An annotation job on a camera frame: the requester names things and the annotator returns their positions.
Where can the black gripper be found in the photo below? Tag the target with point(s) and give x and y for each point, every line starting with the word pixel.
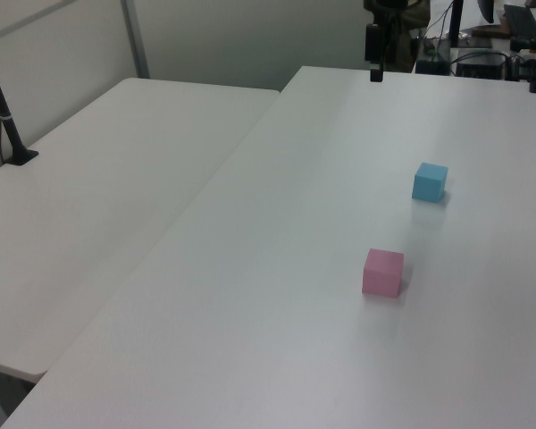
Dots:
pixel 373 42

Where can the blue cube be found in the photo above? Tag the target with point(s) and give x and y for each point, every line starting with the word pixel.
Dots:
pixel 429 183

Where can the pink cube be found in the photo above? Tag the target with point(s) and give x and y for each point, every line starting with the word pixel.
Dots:
pixel 382 273

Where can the small black box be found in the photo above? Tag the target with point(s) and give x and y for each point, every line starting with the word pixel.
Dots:
pixel 433 58

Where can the black monitor stand pole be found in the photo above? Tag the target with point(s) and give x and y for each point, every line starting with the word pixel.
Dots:
pixel 455 22

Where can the black electronics box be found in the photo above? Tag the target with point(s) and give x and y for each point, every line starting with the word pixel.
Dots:
pixel 480 67

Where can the brown flat board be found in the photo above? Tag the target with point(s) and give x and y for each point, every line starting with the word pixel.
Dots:
pixel 489 30

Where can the black keyboard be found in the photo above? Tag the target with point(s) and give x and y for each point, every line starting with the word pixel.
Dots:
pixel 522 20

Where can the black clamp camera mount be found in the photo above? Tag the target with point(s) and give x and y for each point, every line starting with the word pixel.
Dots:
pixel 533 67

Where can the grey metal partition post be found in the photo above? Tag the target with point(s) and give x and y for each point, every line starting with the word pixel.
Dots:
pixel 135 40

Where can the black camera stand pole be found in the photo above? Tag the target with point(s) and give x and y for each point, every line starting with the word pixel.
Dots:
pixel 2 114

